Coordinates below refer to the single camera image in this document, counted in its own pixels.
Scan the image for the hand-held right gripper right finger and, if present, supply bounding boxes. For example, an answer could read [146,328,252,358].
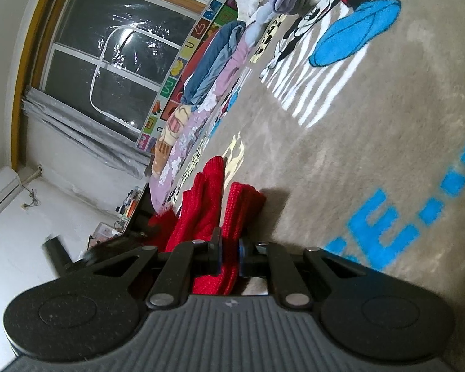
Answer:
[238,238,370,311]

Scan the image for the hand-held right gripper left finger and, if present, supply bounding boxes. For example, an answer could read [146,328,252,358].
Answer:
[88,226,224,311]

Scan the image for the red knitted sweater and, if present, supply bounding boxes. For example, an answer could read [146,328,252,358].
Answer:
[147,155,268,297]

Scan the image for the dark cluttered shelf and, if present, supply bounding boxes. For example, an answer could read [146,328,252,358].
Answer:
[86,184,153,250]

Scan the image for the grey curtain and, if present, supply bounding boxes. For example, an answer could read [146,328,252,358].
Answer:
[21,86,153,179]

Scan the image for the white air conditioner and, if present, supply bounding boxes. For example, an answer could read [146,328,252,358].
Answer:
[0,166,23,230]

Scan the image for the purple cartoon blanket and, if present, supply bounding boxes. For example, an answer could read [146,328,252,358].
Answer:
[150,19,257,207]

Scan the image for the cartoon printed carpet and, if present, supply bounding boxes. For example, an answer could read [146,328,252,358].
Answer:
[165,0,465,359]

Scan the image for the clear plastic storage bag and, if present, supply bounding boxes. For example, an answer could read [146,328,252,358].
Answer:
[89,24,184,125]

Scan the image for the blue garment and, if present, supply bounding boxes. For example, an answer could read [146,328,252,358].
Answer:
[181,20,247,106]

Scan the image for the colourful picture mat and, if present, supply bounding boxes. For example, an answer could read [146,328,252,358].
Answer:
[135,0,246,153]

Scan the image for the hanging wall cable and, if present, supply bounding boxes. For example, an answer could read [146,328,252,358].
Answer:
[21,165,44,212]

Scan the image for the window with wooden frame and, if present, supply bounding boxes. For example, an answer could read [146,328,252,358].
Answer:
[11,0,218,165]

